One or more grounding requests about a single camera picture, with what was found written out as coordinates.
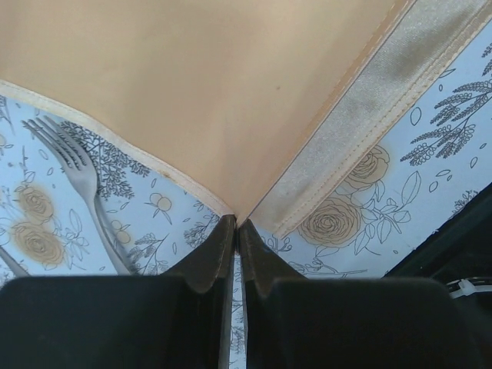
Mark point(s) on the orange satin napkin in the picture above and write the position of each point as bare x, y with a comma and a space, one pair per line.
258, 108

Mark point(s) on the silver fork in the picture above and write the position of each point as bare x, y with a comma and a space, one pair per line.
81, 174

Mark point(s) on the silver spoon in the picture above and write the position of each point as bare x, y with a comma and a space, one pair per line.
16, 268

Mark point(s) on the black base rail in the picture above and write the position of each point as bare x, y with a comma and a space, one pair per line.
459, 249

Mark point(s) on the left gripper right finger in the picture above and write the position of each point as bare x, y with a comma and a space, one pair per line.
295, 322

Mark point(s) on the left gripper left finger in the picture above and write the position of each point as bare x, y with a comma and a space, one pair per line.
178, 319

